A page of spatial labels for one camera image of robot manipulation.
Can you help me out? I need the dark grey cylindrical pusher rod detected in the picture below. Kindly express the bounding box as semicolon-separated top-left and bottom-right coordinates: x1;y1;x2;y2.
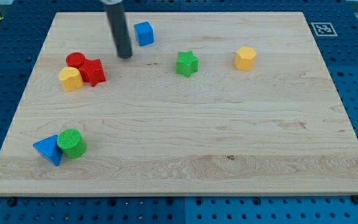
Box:
103;0;133;59

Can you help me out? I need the red star block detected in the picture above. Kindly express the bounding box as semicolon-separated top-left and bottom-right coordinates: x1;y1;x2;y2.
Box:
79;58;106;86

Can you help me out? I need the green star block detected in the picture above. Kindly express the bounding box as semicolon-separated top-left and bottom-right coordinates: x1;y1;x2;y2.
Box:
176;50;199;78

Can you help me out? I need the blue cube block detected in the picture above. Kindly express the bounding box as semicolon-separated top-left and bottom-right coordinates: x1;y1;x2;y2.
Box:
134;21;154;46

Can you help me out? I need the red cylinder block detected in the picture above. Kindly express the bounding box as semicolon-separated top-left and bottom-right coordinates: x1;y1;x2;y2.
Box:
65;52;86;68

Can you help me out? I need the yellow heart block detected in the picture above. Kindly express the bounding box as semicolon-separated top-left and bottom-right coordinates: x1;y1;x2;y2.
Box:
58;67;84;92

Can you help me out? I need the green cylinder block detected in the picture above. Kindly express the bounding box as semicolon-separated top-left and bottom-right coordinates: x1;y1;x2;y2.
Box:
57;129;86;159

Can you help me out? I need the light wooden board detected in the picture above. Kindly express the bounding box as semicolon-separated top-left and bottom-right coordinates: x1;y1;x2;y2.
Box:
0;12;358;197

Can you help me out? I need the yellow hexagon block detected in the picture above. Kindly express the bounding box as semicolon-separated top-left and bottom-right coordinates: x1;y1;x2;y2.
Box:
234;46;257;71

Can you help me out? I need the blue triangle block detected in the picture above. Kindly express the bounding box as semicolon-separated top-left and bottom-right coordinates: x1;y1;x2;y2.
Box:
33;134;62;166

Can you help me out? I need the white fiducial marker tag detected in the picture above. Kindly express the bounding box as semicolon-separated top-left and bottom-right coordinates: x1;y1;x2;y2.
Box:
311;22;337;37

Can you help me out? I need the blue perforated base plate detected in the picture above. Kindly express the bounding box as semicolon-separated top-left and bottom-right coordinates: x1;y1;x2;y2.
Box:
0;0;358;223

